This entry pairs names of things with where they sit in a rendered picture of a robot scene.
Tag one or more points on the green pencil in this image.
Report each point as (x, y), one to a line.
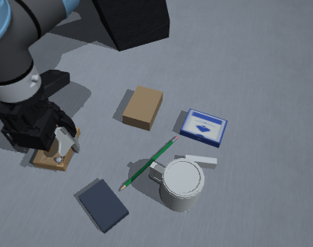
(147, 164)

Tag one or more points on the brown rectangular box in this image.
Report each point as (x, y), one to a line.
(142, 108)

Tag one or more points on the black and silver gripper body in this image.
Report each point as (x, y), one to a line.
(38, 122)

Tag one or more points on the grey mug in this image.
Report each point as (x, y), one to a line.
(183, 181)

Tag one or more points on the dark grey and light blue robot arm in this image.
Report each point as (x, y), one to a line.
(22, 23)

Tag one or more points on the wooden ball maze puzzle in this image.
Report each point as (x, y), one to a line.
(52, 160)

